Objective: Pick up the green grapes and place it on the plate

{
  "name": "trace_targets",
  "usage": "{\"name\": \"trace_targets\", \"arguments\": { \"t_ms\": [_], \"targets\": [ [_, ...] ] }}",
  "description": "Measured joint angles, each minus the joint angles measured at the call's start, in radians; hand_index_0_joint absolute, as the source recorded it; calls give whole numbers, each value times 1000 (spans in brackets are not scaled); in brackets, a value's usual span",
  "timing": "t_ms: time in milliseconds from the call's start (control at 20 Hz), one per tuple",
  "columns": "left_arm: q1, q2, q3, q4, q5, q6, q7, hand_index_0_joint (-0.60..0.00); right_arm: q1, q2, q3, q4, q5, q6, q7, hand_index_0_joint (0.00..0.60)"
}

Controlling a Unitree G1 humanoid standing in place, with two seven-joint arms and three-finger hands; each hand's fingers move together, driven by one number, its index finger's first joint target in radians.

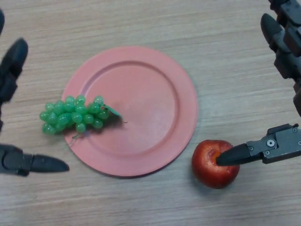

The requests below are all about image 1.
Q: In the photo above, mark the red apple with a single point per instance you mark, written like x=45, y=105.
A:
x=211, y=176

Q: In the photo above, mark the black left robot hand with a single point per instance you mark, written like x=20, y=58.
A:
x=14, y=162

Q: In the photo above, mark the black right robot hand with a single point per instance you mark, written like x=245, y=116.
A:
x=277, y=148

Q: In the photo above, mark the pink round plate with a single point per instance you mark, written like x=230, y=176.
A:
x=145, y=106

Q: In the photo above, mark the green grape bunch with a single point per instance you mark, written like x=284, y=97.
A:
x=70, y=113

